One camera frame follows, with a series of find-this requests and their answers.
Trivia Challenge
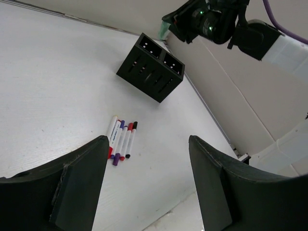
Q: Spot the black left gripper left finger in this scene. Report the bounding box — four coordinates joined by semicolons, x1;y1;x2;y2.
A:
0;136;109;231

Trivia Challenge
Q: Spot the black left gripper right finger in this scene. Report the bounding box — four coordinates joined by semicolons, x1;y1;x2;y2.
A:
189;135;308;231

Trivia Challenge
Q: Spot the yellow cap marker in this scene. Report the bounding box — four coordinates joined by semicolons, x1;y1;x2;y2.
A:
106;115;117;141

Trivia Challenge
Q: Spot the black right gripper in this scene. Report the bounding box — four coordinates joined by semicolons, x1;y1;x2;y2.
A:
162;0;249;44

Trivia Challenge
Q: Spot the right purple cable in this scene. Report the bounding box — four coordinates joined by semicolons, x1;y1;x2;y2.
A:
262;0;308;45

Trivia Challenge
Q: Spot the black cap marker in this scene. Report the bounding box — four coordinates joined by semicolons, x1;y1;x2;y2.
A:
125;121;138;159

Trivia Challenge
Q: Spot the purple cap marker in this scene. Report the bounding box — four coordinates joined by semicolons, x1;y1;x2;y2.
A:
112;120;128;166

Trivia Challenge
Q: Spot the black two-compartment pen holder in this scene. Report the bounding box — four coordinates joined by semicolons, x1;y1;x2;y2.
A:
116;33;185;103

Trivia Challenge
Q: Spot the green highlighter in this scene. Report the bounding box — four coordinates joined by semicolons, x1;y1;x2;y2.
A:
158;21;170;40

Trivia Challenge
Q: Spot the red cap marker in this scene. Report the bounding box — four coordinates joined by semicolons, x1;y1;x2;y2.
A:
108;119;121;159
120;123;133;161

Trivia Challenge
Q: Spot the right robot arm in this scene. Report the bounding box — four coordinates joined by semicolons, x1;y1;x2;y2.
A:
158;0;308;81

